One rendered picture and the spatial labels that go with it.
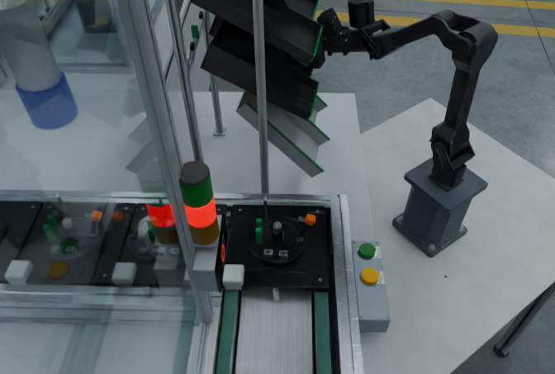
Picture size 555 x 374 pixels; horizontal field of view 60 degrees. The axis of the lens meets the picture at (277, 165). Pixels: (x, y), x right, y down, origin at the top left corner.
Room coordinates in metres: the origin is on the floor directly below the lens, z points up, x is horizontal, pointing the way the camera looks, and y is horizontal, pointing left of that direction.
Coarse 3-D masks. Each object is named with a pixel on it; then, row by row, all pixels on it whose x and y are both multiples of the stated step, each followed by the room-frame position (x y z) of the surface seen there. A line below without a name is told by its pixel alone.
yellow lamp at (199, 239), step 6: (216, 216) 0.50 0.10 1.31; (216, 222) 0.50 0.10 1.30; (192, 228) 0.48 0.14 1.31; (198, 228) 0.48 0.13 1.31; (204, 228) 0.48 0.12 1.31; (210, 228) 0.48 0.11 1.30; (216, 228) 0.49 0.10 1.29; (192, 234) 0.48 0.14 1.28; (198, 234) 0.48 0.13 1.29; (204, 234) 0.48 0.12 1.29; (210, 234) 0.48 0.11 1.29; (216, 234) 0.49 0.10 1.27; (192, 240) 0.49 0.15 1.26; (198, 240) 0.48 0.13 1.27; (204, 240) 0.48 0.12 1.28; (210, 240) 0.48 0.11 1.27
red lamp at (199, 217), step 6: (210, 204) 0.49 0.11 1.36; (186, 210) 0.48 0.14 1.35; (192, 210) 0.48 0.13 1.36; (198, 210) 0.48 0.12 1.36; (204, 210) 0.48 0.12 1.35; (210, 210) 0.49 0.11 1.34; (192, 216) 0.48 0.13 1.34; (198, 216) 0.48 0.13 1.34; (204, 216) 0.48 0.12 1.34; (210, 216) 0.49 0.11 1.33; (192, 222) 0.48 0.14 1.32; (198, 222) 0.48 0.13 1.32; (204, 222) 0.48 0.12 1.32; (210, 222) 0.48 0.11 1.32
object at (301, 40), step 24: (192, 0) 0.94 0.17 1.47; (216, 0) 0.93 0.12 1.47; (240, 0) 0.92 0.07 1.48; (264, 0) 1.04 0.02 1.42; (240, 24) 0.92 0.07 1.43; (264, 24) 0.91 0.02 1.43; (288, 24) 1.00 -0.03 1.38; (312, 24) 1.01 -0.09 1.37; (288, 48) 0.90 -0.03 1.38; (312, 48) 0.94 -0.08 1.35
